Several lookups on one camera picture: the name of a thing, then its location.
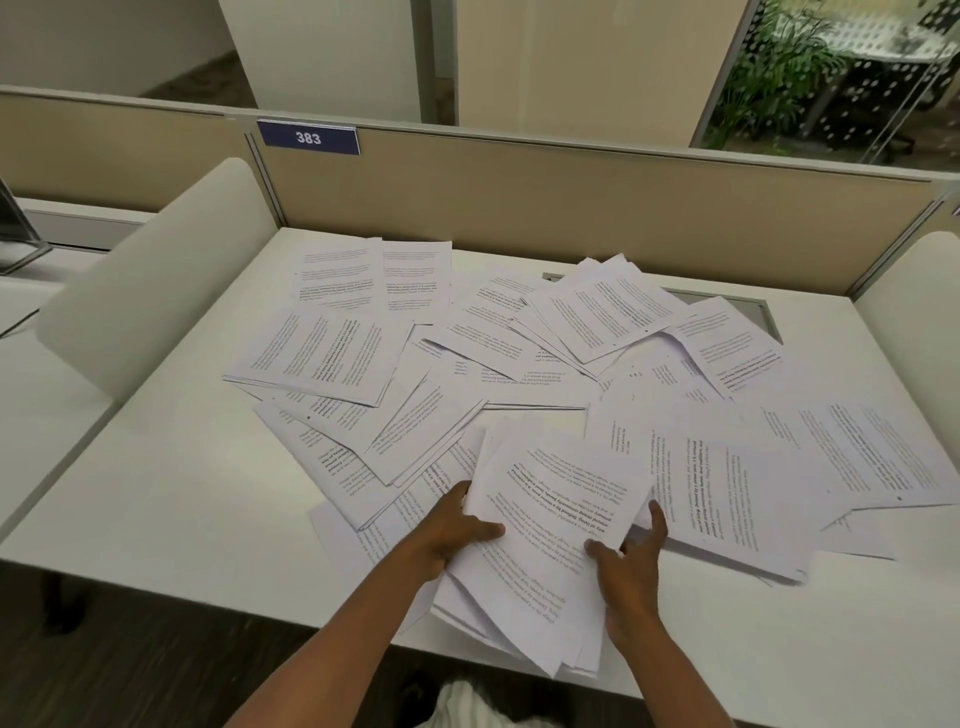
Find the black framed monitor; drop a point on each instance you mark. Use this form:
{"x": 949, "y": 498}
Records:
{"x": 13, "y": 225}

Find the person's left hand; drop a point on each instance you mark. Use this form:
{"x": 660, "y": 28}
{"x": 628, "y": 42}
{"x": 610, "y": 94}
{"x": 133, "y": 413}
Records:
{"x": 442, "y": 540}

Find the scattered pile of printed papers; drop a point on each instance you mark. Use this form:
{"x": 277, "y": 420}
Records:
{"x": 480, "y": 352}

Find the person's right hand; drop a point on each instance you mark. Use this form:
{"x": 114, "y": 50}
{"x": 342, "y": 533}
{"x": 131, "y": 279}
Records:
{"x": 634, "y": 577}

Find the person's right forearm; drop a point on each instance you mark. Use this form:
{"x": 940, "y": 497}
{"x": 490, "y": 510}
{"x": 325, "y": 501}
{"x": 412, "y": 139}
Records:
{"x": 667, "y": 675}

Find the person's right thumb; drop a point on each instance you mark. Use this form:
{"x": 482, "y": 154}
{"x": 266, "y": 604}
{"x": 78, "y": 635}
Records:
{"x": 601, "y": 555}

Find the white striped clothing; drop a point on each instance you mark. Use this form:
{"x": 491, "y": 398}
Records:
{"x": 480, "y": 709}

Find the green leafy plant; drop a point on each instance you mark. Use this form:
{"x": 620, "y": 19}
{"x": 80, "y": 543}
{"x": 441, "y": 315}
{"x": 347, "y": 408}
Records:
{"x": 772, "y": 75}

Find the dotted glass wall panel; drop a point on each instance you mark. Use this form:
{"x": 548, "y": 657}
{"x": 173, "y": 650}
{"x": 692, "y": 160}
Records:
{"x": 892, "y": 97}

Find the person's left thumb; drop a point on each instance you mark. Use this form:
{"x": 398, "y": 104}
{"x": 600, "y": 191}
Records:
{"x": 486, "y": 532}

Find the blue number sign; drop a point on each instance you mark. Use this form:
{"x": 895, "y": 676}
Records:
{"x": 308, "y": 138}

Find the beige partition panel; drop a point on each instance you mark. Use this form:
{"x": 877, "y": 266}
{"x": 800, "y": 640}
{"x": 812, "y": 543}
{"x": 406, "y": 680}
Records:
{"x": 570, "y": 202}
{"x": 105, "y": 150}

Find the stack of printed sheets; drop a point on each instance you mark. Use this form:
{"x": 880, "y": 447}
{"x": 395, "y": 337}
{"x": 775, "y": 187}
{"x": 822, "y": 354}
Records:
{"x": 547, "y": 525}

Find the white curved desk divider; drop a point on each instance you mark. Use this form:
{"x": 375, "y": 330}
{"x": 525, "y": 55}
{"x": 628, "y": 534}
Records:
{"x": 157, "y": 277}
{"x": 919, "y": 315}

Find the person's left forearm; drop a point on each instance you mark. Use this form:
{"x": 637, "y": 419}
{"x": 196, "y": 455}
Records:
{"x": 345, "y": 645}

